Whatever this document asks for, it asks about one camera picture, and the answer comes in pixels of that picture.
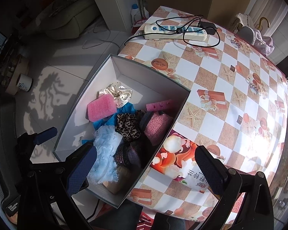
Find light blue fluffy scrunchie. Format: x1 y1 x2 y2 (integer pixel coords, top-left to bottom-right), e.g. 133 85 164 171
82 125 123 184

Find beige sock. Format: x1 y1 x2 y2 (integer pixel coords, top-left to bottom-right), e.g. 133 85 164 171
102 166 131 194

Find purple knitted scrunchie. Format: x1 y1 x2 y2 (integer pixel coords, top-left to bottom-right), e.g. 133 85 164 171
113 141 145 169

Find leopard print scrunchie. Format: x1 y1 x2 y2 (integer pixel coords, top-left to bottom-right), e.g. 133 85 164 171
115 110 146 142

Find pink sponge block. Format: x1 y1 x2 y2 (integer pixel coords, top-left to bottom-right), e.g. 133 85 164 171
87 94 117 122

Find blue glove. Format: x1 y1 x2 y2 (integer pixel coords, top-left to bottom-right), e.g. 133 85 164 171
93 102 136 130

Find pink foam hair roller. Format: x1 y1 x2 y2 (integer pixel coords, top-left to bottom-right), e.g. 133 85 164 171
146 99 176 112

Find white polka dot scrunchie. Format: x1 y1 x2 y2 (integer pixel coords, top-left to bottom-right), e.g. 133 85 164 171
98 81 132 108

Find floral tissue pack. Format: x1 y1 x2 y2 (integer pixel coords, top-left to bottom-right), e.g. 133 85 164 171
150 130 209 193

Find white mug on floor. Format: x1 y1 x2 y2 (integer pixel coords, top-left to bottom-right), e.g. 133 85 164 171
16 73 33 92

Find checkered patterned tablecloth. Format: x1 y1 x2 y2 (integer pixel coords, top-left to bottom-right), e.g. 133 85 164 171
118 6 288 222

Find grey cardboard storage box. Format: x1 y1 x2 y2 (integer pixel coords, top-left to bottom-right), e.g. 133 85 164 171
53 55 190 208

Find pink clothes on chair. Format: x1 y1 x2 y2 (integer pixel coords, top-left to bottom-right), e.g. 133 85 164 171
236 13 275 56

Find black power adapter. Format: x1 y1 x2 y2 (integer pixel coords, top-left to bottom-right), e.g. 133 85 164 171
198 21 217 35

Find white detergent bottle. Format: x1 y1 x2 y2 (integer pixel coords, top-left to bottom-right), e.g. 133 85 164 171
131 4 149 28

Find white power strip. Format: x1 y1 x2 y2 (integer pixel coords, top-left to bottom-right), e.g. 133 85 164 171
143 24 208 42

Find black cable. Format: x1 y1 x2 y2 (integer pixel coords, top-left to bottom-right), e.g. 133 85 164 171
124 15 221 48

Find yellow umbrella handle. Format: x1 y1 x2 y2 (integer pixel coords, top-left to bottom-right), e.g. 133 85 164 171
255 17 270 31

